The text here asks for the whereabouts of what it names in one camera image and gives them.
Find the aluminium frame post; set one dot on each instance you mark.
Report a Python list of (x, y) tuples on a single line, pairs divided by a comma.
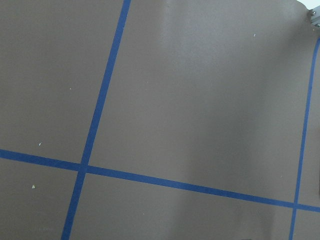
[(314, 16)]

